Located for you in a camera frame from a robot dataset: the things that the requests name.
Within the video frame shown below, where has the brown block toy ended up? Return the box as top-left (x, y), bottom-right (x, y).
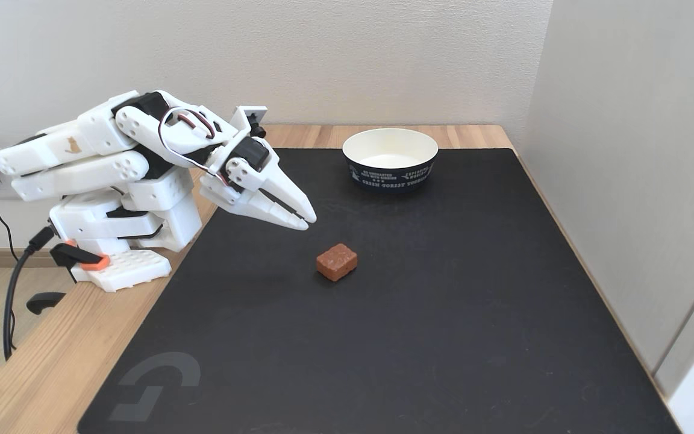
top-left (316, 243), bottom-right (358, 282)

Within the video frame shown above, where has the white and navy paper bowl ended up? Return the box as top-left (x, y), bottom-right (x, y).
top-left (342, 128), bottom-right (439, 190)

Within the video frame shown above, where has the black and orange clamp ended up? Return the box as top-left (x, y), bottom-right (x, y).
top-left (27, 240), bottom-right (111, 315)

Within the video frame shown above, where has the black desk mat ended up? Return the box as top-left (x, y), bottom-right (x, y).
top-left (77, 148), bottom-right (682, 434)

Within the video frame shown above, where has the white gripper camera mount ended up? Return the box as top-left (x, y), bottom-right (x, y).
top-left (230, 106), bottom-right (269, 140)

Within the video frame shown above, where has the gripper servo wire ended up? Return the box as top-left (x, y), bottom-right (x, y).
top-left (158, 107), bottom-right (231, 186)

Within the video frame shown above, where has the white wall outlet plate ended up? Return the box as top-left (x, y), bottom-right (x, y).
top-left (0, 145), bottom-right (22, 200)

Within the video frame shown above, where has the thick black usb cable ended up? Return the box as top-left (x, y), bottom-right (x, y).
top-left (2, 226), bottom-right (55, 361)

